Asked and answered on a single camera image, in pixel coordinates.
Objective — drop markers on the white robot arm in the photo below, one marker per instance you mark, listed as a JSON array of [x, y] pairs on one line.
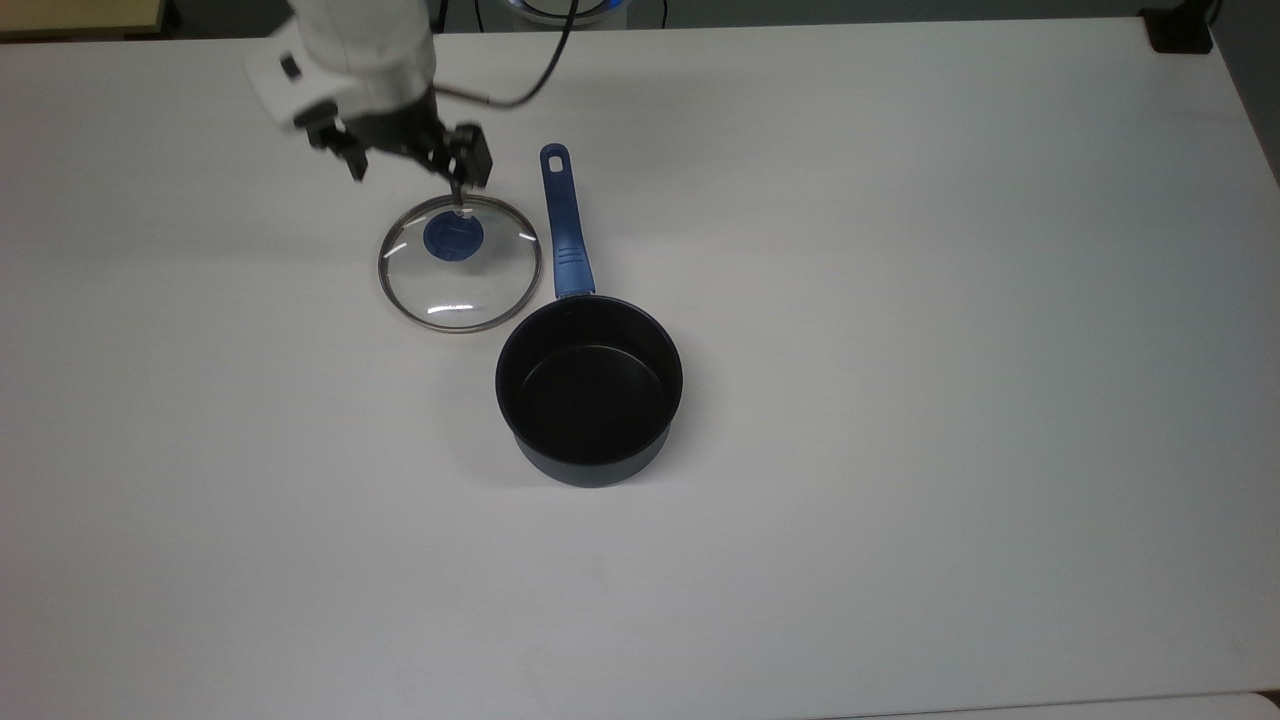
[[350, 50]]

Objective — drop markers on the wooden board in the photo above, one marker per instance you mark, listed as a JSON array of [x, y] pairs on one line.
[[75, 15]]

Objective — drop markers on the black table clamp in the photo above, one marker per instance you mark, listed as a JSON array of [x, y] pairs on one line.
[[1180, 30]]

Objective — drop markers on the glass lid with blue knob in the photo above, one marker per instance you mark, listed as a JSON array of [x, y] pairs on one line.
[[460, 265]]

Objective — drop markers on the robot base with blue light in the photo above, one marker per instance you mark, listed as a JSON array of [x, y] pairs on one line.
[[565, 8]]

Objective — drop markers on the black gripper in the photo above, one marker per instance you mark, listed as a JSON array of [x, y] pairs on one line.
[[395, 125]]

